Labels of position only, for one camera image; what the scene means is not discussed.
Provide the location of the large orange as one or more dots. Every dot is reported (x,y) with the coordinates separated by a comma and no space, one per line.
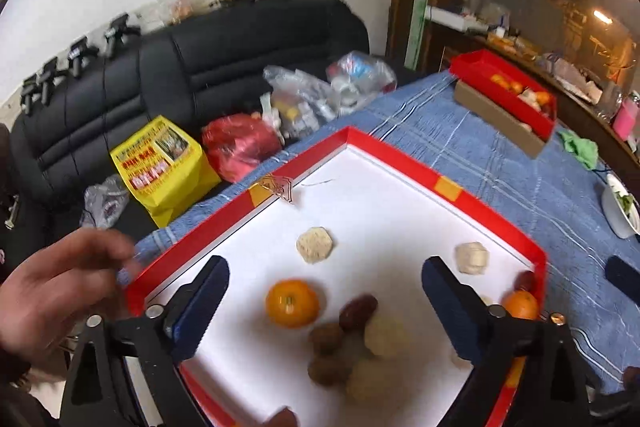
(521,304)

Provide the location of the yellow printed package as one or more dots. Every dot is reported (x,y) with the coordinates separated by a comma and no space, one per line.
(160,167)

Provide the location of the green cloth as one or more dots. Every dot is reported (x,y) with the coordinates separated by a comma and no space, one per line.
(580,148)

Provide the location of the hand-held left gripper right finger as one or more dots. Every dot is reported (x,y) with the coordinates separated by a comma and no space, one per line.
(450,307)

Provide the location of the translucent plastic bag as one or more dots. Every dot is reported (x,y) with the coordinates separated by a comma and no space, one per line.
(565,72)

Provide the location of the white bowl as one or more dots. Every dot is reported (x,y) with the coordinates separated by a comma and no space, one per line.
(617,219)

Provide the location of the clear bag with items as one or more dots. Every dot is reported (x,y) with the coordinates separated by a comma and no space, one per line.
(300,99)

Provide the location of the clear bag blue pink contents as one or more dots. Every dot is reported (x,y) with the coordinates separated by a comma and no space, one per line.
(362,74)

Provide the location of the blue plaid tablecloth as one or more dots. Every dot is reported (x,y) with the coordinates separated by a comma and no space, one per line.
(525,192)

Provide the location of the red tray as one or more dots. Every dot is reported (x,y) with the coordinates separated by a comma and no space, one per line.
(480,69)

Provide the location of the brown cardboard box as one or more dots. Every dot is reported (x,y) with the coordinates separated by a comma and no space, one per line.
(495,117)

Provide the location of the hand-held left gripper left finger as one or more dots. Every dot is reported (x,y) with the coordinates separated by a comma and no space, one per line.
(200,307)

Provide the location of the small orange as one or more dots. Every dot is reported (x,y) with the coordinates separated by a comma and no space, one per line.
(292,303)

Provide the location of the brown kiwi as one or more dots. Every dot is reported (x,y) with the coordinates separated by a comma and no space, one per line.
(327,369)
(631,375)
(326,337)

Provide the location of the white long box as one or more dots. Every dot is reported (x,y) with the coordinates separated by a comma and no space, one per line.
(450,17)

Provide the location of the black leather sofa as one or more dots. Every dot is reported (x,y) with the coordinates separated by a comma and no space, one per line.
(210,57)

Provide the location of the pale round pastry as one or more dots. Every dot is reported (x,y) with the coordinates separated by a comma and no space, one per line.
(385,334)

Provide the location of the red box lid white inside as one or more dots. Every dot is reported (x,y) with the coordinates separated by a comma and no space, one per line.
(380,207)

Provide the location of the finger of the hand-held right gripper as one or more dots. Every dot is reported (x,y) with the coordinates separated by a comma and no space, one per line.
(617,402)
(624,276)

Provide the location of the grey plastic bag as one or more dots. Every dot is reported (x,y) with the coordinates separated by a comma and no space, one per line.
(102,202)

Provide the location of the red date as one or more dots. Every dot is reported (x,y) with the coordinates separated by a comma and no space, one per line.
(282,418)
(357,313)
(526,280)

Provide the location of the red plastic bag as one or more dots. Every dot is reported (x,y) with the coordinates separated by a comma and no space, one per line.
(240,147)

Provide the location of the mandarin orange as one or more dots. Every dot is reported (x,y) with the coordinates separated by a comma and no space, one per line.
(515,87)
(500,82)
(543,97)

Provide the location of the green leafy vegetable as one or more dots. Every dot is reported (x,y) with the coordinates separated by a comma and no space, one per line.
(626,202)

